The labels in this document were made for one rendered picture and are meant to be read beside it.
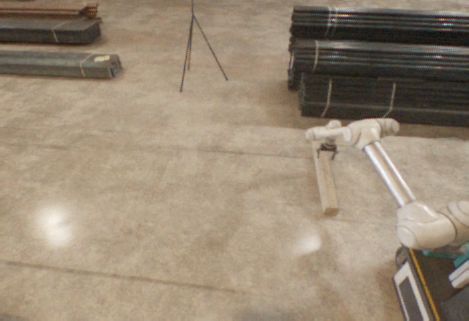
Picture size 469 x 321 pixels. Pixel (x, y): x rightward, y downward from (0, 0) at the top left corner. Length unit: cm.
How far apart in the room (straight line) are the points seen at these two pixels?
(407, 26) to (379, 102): 90
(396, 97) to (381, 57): 45
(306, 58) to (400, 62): 92
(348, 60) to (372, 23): 60
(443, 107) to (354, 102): 90
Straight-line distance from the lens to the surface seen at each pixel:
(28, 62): 502
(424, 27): 371
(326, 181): 240
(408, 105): 334
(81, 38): 583
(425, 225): 155
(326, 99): 304
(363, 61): 309
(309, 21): 333
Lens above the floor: 180
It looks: 41 degrees down
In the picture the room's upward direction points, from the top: straight up
